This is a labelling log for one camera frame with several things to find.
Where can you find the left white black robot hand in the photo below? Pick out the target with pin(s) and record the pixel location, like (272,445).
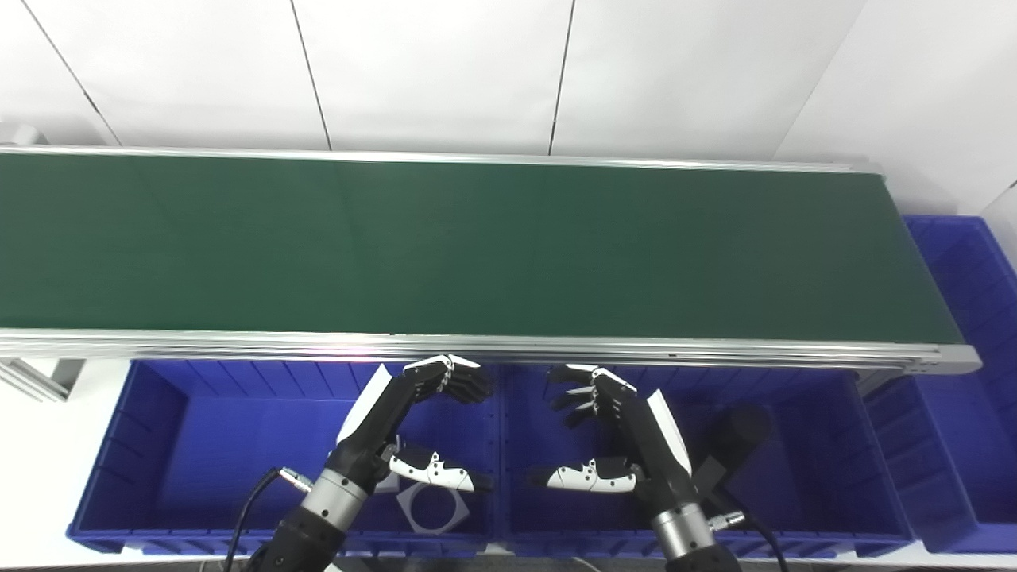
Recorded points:
(377,429)

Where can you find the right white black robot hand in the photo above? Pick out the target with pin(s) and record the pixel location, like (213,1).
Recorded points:
(651,461)

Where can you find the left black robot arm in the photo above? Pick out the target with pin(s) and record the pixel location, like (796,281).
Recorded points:
(310,532)

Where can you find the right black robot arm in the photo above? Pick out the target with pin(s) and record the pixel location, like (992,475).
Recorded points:
(691,544)

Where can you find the black cylinder on block part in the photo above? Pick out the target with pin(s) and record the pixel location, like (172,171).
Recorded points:
(739,441)

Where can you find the blue plastic bin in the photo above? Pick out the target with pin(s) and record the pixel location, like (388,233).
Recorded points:
(818,469)
(222,453)
(953,413)

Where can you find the green conveyor belt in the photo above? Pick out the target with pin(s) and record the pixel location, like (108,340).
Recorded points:
(477,246)

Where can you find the aluminium conveyor support leg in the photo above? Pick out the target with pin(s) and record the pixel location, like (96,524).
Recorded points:
(32,381)

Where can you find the white square plate with hole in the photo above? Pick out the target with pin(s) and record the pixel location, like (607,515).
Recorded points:
(409,512)

